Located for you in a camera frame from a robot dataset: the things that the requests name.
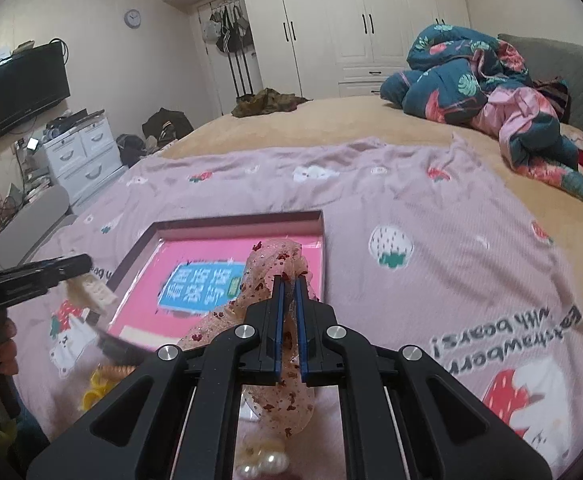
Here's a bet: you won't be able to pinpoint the dark shallow cardboard tray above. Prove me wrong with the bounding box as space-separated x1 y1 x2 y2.
90 210 325 364

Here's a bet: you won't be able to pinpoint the black wall television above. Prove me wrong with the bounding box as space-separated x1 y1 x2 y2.
0 41 71 138

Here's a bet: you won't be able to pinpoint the white wardrobe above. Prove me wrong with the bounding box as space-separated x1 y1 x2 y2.
165 0 470 100

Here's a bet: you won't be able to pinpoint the sheer floral hair scrunchie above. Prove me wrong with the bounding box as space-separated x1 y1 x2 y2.
178 238 315 439

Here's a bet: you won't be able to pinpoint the black bag on floor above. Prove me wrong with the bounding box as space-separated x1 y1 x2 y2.
142 107 194 148

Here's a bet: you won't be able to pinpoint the yellow plastic hair clip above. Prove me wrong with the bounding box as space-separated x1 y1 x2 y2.
81 365 136 412

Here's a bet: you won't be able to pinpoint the pearl hair tie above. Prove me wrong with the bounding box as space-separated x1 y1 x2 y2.
234 439 290 480

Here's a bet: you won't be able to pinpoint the round wall clock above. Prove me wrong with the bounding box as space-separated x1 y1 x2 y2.
123 9 142 29

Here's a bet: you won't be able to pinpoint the cream plastic hair claw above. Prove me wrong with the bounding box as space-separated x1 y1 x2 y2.
66 273 116 315

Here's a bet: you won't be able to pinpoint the teal floral rumpled quilt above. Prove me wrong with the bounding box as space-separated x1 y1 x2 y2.
379 23 583 202

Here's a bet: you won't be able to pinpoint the white drawer chest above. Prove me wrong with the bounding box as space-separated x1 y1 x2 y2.
34 110 124 208

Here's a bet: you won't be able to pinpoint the olive clothing pile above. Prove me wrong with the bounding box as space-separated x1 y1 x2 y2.
232 88 309 118

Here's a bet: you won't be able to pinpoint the grey padded bench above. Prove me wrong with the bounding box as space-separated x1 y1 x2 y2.
0 185 75 271

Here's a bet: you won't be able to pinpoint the pink book with blue label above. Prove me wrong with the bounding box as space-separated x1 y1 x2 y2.
108 233 324 346

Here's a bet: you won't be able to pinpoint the hanging bags on rack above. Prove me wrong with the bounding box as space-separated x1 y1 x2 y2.
201 1 254 102

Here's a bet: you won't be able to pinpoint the grey upholstered headboard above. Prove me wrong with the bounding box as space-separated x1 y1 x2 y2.
497 34 583 131

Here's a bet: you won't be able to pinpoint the pink strawberry bear blanket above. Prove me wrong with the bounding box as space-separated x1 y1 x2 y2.
38 139 583 474

